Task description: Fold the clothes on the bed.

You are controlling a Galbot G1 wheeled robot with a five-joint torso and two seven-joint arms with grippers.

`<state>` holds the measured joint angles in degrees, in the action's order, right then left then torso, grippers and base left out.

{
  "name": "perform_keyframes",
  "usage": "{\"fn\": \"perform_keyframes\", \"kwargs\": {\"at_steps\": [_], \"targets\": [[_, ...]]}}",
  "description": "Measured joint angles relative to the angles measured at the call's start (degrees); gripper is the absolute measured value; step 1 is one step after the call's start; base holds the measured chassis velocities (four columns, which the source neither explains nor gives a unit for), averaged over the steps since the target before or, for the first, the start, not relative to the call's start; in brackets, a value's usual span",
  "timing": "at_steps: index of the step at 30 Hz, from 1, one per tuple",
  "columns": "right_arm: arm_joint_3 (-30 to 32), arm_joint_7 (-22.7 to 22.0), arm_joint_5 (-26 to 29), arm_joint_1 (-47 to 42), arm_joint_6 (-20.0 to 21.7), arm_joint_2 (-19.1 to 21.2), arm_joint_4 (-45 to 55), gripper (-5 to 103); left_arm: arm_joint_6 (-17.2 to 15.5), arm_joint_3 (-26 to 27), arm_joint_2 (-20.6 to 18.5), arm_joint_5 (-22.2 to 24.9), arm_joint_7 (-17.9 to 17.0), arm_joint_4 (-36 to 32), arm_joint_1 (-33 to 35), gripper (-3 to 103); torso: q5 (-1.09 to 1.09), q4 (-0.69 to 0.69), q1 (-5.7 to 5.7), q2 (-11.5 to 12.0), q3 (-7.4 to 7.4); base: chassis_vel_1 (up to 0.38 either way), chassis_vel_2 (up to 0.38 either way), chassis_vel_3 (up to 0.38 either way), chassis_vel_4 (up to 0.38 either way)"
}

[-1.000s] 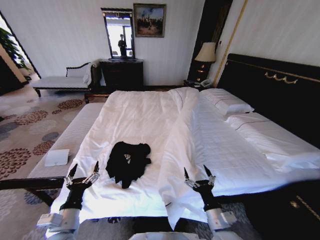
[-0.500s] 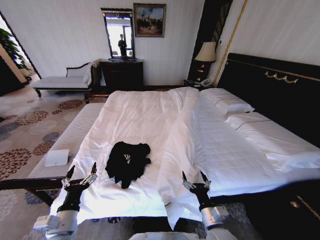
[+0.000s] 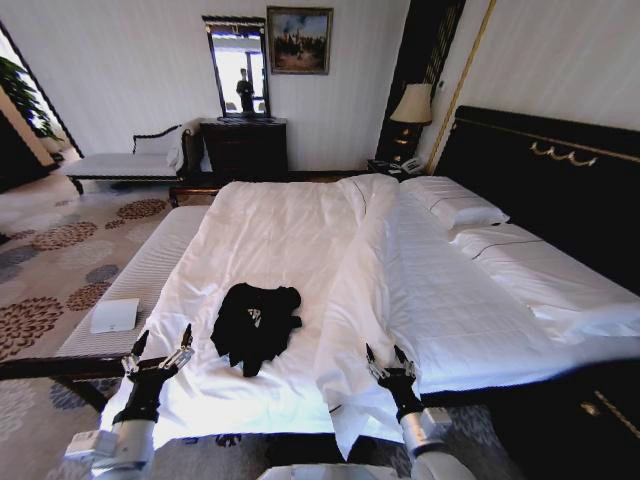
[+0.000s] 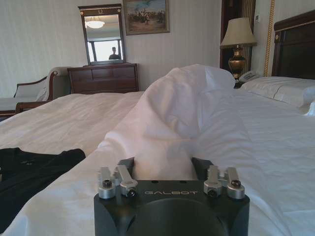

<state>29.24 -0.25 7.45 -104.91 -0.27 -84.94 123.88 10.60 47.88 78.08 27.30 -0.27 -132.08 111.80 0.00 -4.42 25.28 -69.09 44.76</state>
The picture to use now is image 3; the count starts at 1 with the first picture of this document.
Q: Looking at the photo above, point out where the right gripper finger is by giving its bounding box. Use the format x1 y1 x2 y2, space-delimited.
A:
363 342 385 380
393 343 417 381

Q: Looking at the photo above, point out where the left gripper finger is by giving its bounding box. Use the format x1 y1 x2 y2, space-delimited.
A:
157 322 196 372
121 328 152 375

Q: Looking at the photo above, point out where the white striped bed bench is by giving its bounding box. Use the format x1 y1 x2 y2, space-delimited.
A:
0 203 212 402

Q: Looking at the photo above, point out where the white bed sheet mattress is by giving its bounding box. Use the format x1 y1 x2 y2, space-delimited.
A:
388 174 640 397

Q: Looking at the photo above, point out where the white folded towel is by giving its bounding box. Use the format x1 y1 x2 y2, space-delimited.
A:
89 297 142 335

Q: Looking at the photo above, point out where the black garment with white logo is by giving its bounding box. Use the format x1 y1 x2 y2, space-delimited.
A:
209 282 305 379

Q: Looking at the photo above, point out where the white robot front shell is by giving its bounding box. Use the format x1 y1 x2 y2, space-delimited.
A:
258 463 402 480

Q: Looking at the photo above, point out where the white duvet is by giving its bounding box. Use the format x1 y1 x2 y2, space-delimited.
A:
98 173 402 462

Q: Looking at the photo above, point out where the large white pillow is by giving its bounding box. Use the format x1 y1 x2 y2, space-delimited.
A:
448 223 640 346

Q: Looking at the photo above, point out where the small white pillow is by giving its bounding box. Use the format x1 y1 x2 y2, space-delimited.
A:
399 175 512 232

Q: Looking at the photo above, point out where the white chaise lounge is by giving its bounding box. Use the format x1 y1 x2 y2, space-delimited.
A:
61 123 194 196

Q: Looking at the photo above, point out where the dark nightstand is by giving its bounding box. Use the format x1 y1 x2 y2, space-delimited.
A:
366 158 432 177

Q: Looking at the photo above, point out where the white chaise cushion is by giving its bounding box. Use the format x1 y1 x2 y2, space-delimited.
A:
166 130 187 172

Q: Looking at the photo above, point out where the dark wooden dresser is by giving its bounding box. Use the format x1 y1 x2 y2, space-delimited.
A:
199 117 289 174

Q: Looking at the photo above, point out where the black headboard with gold trim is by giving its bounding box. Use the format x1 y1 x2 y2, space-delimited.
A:
432 104 640 297

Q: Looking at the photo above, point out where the table lamp beige shade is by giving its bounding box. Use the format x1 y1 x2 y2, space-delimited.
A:
389 82 435 162

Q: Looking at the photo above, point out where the person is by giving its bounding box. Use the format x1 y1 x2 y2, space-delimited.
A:
235 67 256 114

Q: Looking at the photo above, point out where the green potted plant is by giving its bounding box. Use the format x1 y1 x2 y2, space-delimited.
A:
0 55 65 143

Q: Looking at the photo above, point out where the dark framed mirror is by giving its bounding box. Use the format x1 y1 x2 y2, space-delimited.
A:
201 14 273 120

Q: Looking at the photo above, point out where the gold framed painting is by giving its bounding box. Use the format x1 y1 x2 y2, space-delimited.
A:
265 5 335 77

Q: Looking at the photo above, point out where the dark wooden bed frame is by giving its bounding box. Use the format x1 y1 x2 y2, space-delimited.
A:
418 343 640 480

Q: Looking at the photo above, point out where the gold wall trim strip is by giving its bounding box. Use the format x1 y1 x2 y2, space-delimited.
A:
426 0 497 175

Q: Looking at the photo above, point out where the dark wall panel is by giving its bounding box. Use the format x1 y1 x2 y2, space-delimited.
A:
374 0 469 162

